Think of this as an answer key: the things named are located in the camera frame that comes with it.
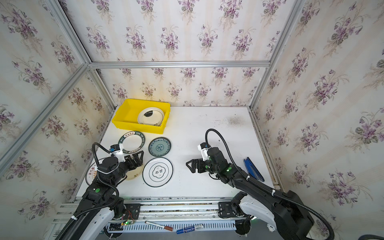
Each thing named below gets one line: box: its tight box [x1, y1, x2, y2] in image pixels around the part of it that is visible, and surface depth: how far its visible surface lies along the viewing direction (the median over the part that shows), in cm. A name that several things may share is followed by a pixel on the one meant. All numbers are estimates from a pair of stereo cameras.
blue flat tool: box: [243, 157, 265, 182], surface depth 88 cm
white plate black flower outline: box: [142, 157, 173, 188], surface depth 88 cm
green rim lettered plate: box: [118, 131, 146, 154], surface depth 103 cm
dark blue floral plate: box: [148, 136, 172, 157], surface depth 98 cm
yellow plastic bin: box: [112, 98, 171, 134], surface depth 113 cm
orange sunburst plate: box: [85, 157, 106, 186], surface depth 86 cm
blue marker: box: [176, 223, 204, 234], surface depth 69 cm
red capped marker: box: [144, 220, 174, 232], surface depth 71 cm
